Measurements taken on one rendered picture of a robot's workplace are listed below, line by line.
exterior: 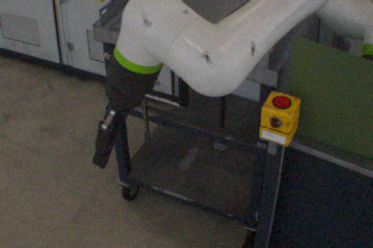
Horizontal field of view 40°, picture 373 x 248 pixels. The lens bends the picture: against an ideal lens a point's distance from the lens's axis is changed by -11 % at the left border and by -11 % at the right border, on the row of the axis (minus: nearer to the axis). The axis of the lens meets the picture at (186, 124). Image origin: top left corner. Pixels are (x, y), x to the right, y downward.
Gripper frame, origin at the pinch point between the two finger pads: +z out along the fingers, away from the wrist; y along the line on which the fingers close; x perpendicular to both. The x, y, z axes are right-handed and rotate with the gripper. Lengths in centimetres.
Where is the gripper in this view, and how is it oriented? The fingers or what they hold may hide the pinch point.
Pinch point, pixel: (102, 152)
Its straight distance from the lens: 118.4
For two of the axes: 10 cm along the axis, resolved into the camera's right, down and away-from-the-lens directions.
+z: -3.4, 6.8, 6.5
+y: -3.5, 5.5, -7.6
